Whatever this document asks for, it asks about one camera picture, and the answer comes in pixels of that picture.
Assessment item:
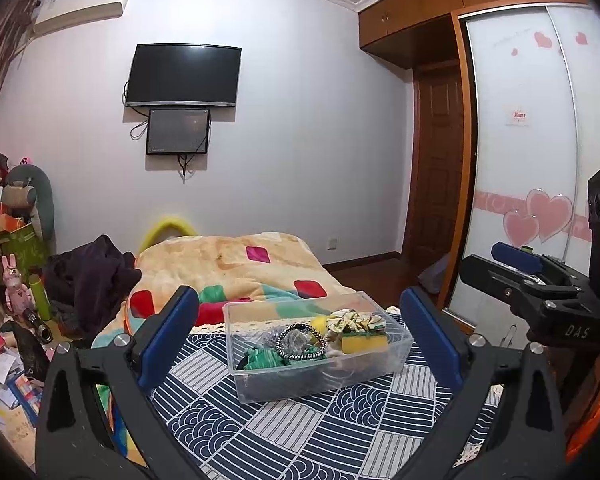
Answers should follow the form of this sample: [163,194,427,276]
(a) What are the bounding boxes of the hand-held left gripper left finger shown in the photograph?
[34,285,201,480]

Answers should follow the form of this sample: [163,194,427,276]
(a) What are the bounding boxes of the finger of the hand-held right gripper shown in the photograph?
[459,254,591,321]
[490,241,581,281]

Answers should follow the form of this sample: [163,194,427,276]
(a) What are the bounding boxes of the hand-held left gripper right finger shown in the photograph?
[399,287,566,480]

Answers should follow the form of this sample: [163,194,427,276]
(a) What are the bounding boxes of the yellow green sponge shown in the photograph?
[341,332,388,359]

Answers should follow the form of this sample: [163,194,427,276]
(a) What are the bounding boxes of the floral scrunchie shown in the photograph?
[326,310,387,336]

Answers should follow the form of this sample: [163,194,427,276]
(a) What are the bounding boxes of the green hair tie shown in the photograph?
[237,347,293,374]

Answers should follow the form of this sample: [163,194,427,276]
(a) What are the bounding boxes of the clear plastic box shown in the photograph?
[222,292,415,404]

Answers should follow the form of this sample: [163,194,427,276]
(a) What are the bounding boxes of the black white braided bracelet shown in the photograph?
[240,324,331,396]

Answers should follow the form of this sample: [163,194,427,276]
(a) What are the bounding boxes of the grey plastic bag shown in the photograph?
[417,252,454,297]

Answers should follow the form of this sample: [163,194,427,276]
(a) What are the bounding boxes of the white wardrobe sliding door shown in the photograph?
[450,2,600,342]

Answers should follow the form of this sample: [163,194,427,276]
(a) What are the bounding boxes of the beige blanket with coloured squares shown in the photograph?
[91,231,351,467]

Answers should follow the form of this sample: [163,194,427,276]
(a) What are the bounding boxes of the dark purple clothes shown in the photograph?
[42,234,143,339]

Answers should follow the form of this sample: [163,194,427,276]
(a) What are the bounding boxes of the brown wooden door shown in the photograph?
[402,60,469,282]

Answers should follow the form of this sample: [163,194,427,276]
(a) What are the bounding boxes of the black flashlight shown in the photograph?
[22,307,54,344]

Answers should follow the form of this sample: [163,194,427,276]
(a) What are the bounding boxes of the green cylinder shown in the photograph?
[27,272,54,322]

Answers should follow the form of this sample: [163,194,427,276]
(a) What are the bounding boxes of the navy patterned cloth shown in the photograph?
[152,305,506,480]

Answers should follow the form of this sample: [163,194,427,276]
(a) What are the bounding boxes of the black bag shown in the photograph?
[0,320,52,382]

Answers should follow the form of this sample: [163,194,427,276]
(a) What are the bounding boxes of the pink rabbit figure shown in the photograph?
[0,254,34,319]

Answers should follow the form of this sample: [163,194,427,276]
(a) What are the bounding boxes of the pile of papers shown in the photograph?
[0,352,51,453]

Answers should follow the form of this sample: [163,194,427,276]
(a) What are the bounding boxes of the green gift bag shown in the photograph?
[0,220,51,282]

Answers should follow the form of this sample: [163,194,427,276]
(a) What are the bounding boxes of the grey plush toy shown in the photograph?
[5,162,57,242]

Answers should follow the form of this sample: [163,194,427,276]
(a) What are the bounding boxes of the small black monitor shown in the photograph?
[146,108,212,157]

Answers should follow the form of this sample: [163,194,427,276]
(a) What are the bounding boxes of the wooden overhead cabinet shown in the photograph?
[357,0,588,68]

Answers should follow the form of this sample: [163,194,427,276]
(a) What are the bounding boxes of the brown striped curtain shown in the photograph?
[0,0,42,153]

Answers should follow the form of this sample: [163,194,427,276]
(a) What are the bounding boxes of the white air conditioner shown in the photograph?
[32,0,133,38]

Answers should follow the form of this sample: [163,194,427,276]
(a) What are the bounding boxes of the yellow ring cushion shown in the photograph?
[139,215,199,254]

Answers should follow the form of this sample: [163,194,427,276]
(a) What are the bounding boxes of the black wall television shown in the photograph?
[124,43,242,109]

